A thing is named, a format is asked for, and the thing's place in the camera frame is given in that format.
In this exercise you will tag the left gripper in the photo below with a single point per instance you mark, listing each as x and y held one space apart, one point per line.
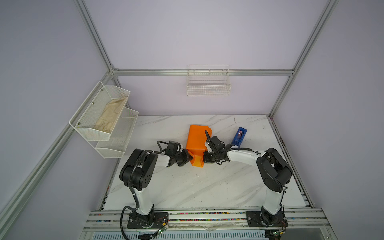
187 158

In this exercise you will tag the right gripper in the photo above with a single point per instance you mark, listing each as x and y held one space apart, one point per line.
206 159

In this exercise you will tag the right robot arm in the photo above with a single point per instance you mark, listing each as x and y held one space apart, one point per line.
274 171

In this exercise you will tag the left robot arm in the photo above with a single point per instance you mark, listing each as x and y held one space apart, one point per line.
138 170

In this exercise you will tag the blue tape dispenser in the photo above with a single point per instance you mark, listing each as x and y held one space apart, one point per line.
239 137

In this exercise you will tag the white lower mesh shelf bin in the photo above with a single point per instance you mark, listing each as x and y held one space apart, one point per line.
116 146

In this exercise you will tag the white mesh shelf bin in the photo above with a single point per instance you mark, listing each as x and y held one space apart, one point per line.
84 123
116 146

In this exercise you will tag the beige cloth in bin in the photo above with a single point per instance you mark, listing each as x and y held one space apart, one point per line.
110 115

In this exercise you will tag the white upper mesh shelf bin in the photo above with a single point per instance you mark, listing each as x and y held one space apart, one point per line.
84 123

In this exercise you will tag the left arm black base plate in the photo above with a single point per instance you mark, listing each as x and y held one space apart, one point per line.
154 220

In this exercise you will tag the white wire wall basket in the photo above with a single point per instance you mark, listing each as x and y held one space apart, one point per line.
208 80

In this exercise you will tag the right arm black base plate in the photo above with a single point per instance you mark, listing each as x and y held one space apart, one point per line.
265 219

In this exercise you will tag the aluminium frame rail front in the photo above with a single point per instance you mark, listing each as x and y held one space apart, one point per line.
300 224

